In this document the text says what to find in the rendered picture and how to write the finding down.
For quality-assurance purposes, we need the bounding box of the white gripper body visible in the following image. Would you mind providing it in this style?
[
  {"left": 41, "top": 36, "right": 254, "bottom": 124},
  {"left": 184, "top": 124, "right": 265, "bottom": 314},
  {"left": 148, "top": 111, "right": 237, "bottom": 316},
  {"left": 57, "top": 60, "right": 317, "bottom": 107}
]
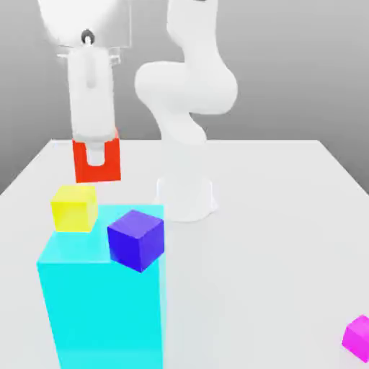
[{"left": 67, "top": 46, "right": 117, "bottom": 144}]

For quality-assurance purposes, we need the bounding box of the small red cube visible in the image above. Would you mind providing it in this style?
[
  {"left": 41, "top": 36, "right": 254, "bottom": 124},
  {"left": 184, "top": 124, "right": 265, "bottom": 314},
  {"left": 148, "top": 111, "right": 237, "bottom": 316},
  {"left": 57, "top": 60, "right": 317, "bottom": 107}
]
[{"left": 71, "top": 128, "right": 122, "bottom": 185}]

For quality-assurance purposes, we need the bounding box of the small yellow cube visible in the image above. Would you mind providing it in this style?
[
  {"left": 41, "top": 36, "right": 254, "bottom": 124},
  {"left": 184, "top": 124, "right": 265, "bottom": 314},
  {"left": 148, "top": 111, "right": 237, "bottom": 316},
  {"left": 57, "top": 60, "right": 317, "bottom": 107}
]
[{"left": 50, "top": 184, "right": 99, "bottom": 234}]

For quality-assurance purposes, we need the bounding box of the small blue cube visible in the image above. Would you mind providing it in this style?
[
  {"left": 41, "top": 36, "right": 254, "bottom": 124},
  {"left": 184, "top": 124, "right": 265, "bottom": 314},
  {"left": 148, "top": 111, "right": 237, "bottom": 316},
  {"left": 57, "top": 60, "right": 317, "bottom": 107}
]
[{"left": 106, "top": 209, "right": 166, "bottom": 274}]

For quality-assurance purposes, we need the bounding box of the small magenta cube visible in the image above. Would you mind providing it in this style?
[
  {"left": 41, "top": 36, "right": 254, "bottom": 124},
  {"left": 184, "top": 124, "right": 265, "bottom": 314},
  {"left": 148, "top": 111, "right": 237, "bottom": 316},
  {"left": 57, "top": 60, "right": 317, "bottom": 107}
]
[{"left": 341, "top": 314, "right": 369, "bottom": 364}]

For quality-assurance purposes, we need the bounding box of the large cyan box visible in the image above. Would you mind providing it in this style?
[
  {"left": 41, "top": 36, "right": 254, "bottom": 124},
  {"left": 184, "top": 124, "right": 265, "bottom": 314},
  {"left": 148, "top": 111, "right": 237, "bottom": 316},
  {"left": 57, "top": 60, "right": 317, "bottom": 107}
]
[{"left": 35, "top": 203, "right": 166, "bottom": 369}]

